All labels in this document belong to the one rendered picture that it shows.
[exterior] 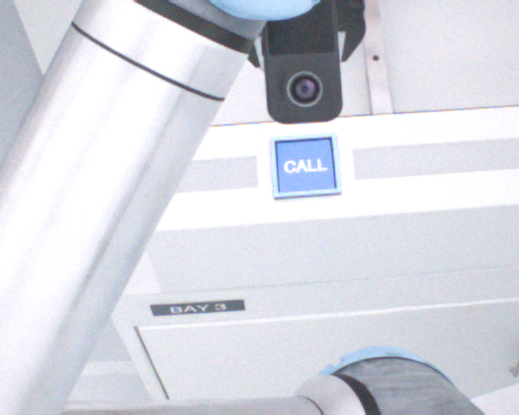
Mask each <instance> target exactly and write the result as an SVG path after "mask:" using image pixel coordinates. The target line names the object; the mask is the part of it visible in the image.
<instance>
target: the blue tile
mask: <svg viewBox="0 0 519 415"><path fill-rule="evenodd" d="M277 157H278V171H279V185H280V193H289V192H303V191H316V190H330V189H336V186H335V175H334V168H333V164H332V153H331V143H330V140H318V141H305V142H292V143H278V144H277Z"/></svg>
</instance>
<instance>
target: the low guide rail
mask: <svg viewBox="0 0 519 415"><path fill-rule="evenodd" d="M365 6H366V9H365V11H364V12H365V21H366V31H365V35H364V39H363V41H362V49H363V56H364V66H365V75H366V83H367V92H368V102H369V111H370V114H371V115H374V114H388V113H393V110H392V102H391V93H390V86H389V79H388V71H387V62H386V55H385V46H384V38H383V30H382V22H381V14H380V10H379V6H378V0H365Z"/></svg>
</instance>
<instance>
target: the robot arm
mask: <svg viewBox="0 0 519 415"><path fill-rule="evenodd" d="M365 9H366V6H365V0H82V2H81V4H80V6H79V8H78V10H77V12H76V14H75V16H74V18H73V20H72V22H71V23H70V25H69V27H68V29H67V31H66V33H65V35H64V37H63V39H62V41H61V43H60V45H59V47H58V48H57V51H56V53H55V56H54V58H53V60H52V62H51V64H50V66H49V68H48V70H47V72H46V74H45V76H44V77H43V80H42V82H41V84H40V86H39V88H38V90H37V92H36V94H35V96H34V98H33V99H32V101H31V103H30V105H29V107H28V109H27V110H26V112H25V114H24V116H23V118H22V120H21V122H20V124H19V128H18V130H17V132H16V134H15V136H14V138H13V140H12V142H11V144H10V145H9V147H8V149H7V151H6V153H5V155H4V157H3V159H2V161H1V163H0V415H486V414H485V413H483V412H481V411H480V410H479V409H478V407H477V406H476V405H475V404H474V403H473V402H471V401H470V400H468V399H467V398H466V396H465V395H464V394H463V393H461V392H460V391H459V390H458V389H457V388H456V387H455V386H454V384H453V382H452V381H451V380H450V378H449V377H448V376H447V375H446V374H445V373H442V372H441V371H440V369H438V368H437V367H436V366H434V365H432V364H431V363H429V362H427V361H423V360H422V359H421V358H420V357H418V356H417V355H415V354H413V353H411V352H409V351H407V350H405V349H400V348H395V347H389V346H373V347H366V348H361V349H358V350H355V351H352V352H349V353H347V354H345V355H342V356H341V357H340V363H339V364H337V365H336V366H334V367H333V366H332V365H328V366H326V367H325V368H324V369H323V370H322V371H321V372H320V373H319V374H318V375H317V376H313V377H311V378H309V379H307V380H306V381H303V382H302V383H301V384H300V386H299V387H298V388H297V389H296V391H295V392H294V394H293V395H292V397H266V398H234V399H170V400H106V401H91V400H74V401H67V400H68V399H69V397H70V393H71V392H72V390H73V388H74V386H75V384H76V383H77V381H78V379H79V377H81V373H82V371H83V369H84V368H85V366H86V364H87V362H88V361H89V359H90V357H91V355H92V352H93V350H94V348H95V346H96V344H97V342H98V341H99V339H100V337H101V335H102V334H103V332H104V330H105V329H104V328H105V326H106V324H107V322H108V320H109V319H110V318H111V316H112V314H113V312H114V310H115V308H116V306H117V304H118V302H119V299H120V297H121V295H122V293H123V291H124V289H125V288H126V286H127V285H128V283H129V281H130V278H131V276H132V274H133V272H134V270H135V269H136V267H137V265H138V261H139V259H140V257H141V255H142V253H143V252H144V250H145V248H146V246H147V244H148V242H149V240H150V238H151V236H152V235H153V233H154V231H155V229H156V227H157V226H158V224H159V222H160V220H161V219H162V217H163V215H164V213H165V212H166V210H167V208H168V206H169V204H170V203H171V201H172V199H173V197H174V195H175V193H176V191H177V189H178V187H179V186H180V184H181V182H182V180H183V178H184V176H185V174H186V172H187V170H188V169H189V167H190V165H191V163H192V161H193V159H194V157H195V155H196V153H197V152H198V150H199V148H200V146H201V144H202V142H203V140H204V138H205V136H206V135H207V133H208V131H209V129H210V127H211V125H212V123H213V121H214V119H215V118H216V115H217V113H218V111H219V109H220V107H221V105H222V103H223V102H224V100H225V98H226V96H227V94H228V92H229V90H230V88H231V87H232V85H233V84H234V82H235V80H236V78H237V76H238V74H239V72H240V70H241V68H242V67H243V65H244V63H245V61H246V59H248V60H249V61H250V62H251V63H252V65H253V66H254V67H255V68H260V70H261V71H263V72H264V73H265V84H266V98H267V110H268V113H269V115H270V117H271V118H272V119H273V120H274V121H275V122H277V123H279V124H282V125H301V124H315V123H327V122H330V121H332V120H334V119H336V118H337V117H338V116H339V115H340V113H341V111H342V108H343V94H342V78H341V65H342V64H341V63H342V62H346V61H347V60H348V58H349V57H350V56H351V54H352V53H353V52H354V50H355V49H356V48H357V47H358V46H359V45H360V44H361V42H362V41H363V39H364V35H365V31H366V21H365V12H364V11H365Z"/></svg>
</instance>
